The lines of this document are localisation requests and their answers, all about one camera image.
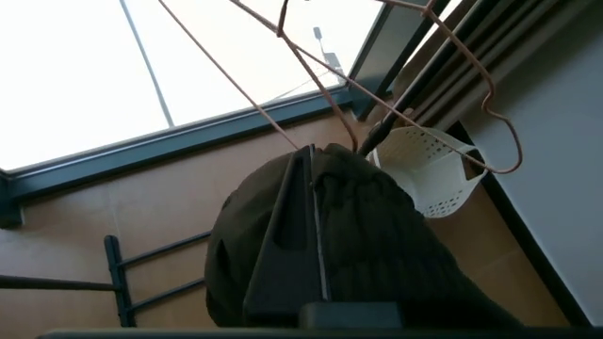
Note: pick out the black garment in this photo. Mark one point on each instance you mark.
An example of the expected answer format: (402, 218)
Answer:
(377, 235)

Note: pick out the black clothes rack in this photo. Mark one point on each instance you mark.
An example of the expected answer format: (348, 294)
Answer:
(115, 282)

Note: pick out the white laundry basket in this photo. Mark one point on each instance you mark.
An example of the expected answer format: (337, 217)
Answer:
(424, 174)

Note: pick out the window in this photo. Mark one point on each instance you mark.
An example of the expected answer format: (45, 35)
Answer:
(188, 141)

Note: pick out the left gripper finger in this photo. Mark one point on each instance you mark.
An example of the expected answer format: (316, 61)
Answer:
(282, 282)

